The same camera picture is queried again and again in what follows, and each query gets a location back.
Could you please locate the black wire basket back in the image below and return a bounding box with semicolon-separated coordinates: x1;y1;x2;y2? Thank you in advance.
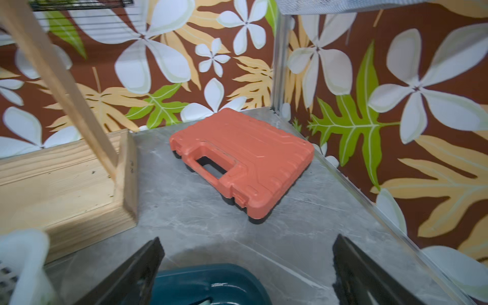
28;0;134;11

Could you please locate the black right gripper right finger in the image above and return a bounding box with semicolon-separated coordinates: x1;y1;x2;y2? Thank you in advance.
332;234;423;305

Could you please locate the white plastic laundry basket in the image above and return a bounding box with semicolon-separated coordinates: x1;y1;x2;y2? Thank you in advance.
1;229;61;304

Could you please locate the aluminium frame post right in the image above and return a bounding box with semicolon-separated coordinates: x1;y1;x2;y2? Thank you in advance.
271;12;291;114

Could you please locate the red plastic tool case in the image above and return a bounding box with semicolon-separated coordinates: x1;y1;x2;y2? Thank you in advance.
169;109;315;220

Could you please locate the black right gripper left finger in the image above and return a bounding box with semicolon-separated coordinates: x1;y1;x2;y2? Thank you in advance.
76;237;165;304

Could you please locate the white mesh basket right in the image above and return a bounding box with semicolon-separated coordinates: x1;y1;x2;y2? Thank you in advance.
277;0;425;15

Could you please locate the wooden clothes rack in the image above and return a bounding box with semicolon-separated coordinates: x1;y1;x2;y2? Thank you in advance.
1;1;138;262

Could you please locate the dark teal tray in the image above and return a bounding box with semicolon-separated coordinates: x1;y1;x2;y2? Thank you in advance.
150;264;272;304

